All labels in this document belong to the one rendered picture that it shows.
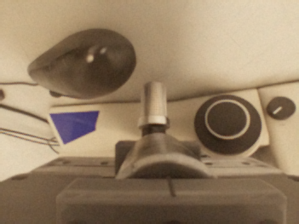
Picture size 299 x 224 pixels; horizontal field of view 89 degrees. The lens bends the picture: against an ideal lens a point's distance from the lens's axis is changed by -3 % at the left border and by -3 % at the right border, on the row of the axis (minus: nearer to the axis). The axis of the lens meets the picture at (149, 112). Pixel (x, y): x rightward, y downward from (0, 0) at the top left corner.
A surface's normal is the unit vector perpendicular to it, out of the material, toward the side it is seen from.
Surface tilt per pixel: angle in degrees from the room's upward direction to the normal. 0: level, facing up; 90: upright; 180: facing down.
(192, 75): 0
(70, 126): 48
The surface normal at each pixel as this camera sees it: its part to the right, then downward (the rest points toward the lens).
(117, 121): -0.16, -0.19
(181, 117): -0.39, -0.32
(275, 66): 0.00, 0.94
